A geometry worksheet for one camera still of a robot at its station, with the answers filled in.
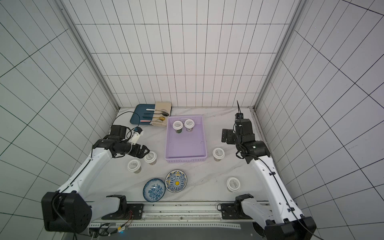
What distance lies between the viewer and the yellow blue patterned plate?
31.6 inches

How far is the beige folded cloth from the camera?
1.10 m

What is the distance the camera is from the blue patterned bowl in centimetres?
77

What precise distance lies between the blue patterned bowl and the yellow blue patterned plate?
0.11 feet

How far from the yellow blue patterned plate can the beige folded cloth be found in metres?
0.37
